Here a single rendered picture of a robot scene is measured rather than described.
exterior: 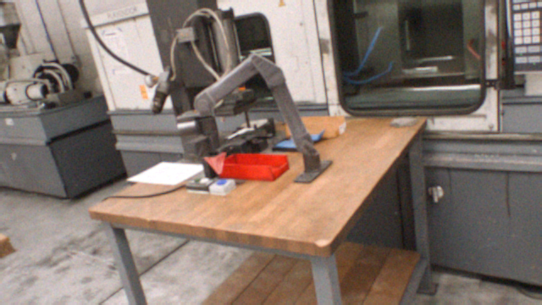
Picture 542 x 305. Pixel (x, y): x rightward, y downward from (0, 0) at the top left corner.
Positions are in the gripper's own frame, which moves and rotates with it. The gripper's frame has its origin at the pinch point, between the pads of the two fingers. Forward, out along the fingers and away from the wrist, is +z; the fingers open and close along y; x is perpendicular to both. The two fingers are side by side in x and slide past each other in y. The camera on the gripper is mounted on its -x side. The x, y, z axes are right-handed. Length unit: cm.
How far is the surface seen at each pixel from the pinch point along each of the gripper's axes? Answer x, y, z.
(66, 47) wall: 329, -584, -59
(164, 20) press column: 29, -38, -54
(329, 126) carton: 59, 16, 2
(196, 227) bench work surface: -23.8, 8.2, 8.3
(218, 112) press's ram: 25.1, -16.3, -15.1
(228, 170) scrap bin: 9.9, -4.7, 4.1
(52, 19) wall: 330, -598, -108
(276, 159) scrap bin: 21.8, 10.0, 3.7
